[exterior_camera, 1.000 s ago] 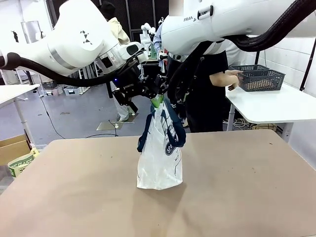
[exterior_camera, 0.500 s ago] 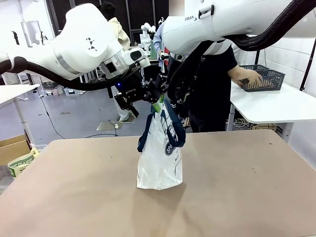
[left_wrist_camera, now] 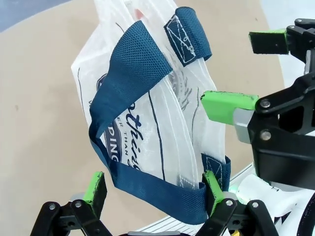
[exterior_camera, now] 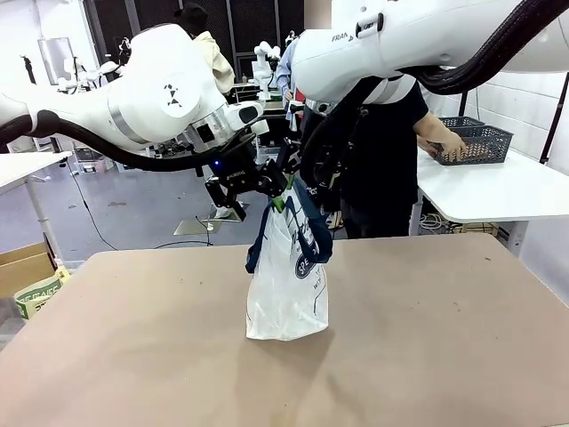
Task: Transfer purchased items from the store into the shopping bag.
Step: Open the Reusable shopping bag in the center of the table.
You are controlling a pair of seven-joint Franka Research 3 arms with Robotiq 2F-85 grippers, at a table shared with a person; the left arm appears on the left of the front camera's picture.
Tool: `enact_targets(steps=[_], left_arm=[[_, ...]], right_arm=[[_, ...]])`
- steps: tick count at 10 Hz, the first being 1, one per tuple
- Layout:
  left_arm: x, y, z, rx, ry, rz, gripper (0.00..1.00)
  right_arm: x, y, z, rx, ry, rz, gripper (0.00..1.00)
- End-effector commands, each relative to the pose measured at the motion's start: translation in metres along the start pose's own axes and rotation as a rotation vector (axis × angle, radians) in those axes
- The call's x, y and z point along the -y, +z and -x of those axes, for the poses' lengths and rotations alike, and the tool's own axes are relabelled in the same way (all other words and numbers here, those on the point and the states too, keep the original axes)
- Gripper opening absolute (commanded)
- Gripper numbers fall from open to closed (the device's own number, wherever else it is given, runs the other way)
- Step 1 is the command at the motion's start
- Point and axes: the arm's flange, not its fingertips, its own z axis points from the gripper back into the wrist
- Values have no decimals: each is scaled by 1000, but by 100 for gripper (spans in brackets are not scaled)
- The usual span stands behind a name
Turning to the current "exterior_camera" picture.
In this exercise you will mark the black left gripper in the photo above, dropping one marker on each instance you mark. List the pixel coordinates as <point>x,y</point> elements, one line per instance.
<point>233,171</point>

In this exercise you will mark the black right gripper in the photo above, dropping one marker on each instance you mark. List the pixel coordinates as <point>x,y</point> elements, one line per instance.
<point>326,187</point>

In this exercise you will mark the translucent white shopping bag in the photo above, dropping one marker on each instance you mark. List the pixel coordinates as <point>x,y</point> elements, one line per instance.
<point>284,302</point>

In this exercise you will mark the large grey plastic basket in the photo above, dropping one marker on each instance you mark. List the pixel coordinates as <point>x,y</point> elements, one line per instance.
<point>484,147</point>

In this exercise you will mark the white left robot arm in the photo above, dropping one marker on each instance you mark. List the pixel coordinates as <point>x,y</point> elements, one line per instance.
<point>146,102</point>

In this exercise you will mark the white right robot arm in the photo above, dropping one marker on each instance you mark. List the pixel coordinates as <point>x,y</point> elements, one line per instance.
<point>355,58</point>

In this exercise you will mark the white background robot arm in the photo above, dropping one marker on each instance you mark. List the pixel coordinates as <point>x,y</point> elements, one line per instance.
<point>264,66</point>

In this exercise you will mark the person left forearm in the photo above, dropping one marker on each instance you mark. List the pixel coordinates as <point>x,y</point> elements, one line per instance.
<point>430,126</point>

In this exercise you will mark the person left hand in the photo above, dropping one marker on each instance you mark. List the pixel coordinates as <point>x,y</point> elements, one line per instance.
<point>446,144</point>

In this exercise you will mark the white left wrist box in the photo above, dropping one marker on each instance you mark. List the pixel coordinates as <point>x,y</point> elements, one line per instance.
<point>262,126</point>

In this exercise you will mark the person in black t-shirt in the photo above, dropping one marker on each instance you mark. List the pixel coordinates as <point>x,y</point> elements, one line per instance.
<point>382,169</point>

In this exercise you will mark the person in beige hoodie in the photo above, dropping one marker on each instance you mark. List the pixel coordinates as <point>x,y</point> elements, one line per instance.
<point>218,58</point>

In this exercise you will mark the small grey plastic basket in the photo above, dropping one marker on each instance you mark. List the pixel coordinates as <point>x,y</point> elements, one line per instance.
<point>462,121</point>

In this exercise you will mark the white side table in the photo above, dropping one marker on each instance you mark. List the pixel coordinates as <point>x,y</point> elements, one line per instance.
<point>489,191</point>

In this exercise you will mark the white desk with pole leg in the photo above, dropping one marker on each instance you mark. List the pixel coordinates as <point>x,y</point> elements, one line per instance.
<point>26,166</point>

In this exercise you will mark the framed white board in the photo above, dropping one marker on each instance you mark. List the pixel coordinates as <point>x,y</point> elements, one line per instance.
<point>53,58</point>

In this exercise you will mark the green and white printed box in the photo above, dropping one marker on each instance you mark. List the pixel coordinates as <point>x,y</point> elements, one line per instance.
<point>40,298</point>

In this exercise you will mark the brown cardboard box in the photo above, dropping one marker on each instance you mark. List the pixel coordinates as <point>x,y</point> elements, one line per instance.
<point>22,271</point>

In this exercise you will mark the black tripod pole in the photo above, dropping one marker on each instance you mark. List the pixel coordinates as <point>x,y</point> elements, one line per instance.
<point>553,120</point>

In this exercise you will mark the metal floor base plate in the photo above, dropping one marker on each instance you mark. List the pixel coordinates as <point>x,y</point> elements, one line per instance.
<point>191,228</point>

